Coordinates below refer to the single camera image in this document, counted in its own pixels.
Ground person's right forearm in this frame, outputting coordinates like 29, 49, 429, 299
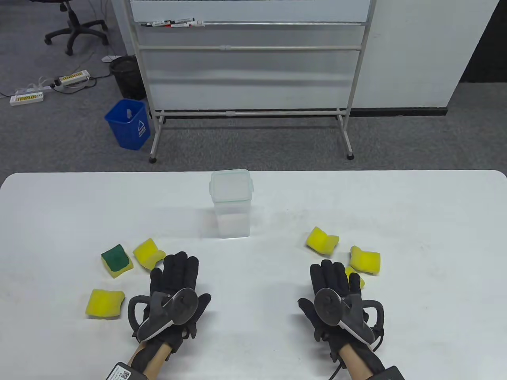
337, 344, 387, 380

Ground yellow green scouring sponge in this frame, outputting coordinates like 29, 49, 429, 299
345, 266, 366, 291
101, 244, 134, 279
306, 226, 340, 256
85, 289, 126, 319
133, 237, 166, 272
349, 245, 381, 276

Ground white power strips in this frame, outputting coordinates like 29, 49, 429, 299
15, 77, 60, 95

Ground black tracking controller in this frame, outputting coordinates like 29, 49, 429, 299
314, 288, 385, 353
128, 288, 198, 343

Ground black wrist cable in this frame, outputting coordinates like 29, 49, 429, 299
328, 356, 346, 380

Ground person's left forearm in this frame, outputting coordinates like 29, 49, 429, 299
127, 342, 175, 380

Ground black wrist sensor box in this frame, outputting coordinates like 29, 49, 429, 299
105, 362, 137, 380
364, 366, 405, 380

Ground blue plastic bin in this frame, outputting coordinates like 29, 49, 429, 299
104, 99, 151, 151

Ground white mobile whiteboard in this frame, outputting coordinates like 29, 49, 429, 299
112, 0, 377, 163

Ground clear plastic airtight container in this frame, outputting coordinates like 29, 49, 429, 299
212, 196, 252, 239

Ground person's right hand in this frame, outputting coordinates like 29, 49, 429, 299
298, 259, 383, 359

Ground person's left hand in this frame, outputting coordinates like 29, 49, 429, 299
133, 253, 212, 353

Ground white power strip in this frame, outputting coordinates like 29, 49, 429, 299
59, 70, 91, 86
10, 92, 44, 106

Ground black mesh wastebasket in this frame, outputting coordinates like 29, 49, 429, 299
109, 55, 147, 101

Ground black office chair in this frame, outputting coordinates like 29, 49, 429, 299
30, 0, 109, 56

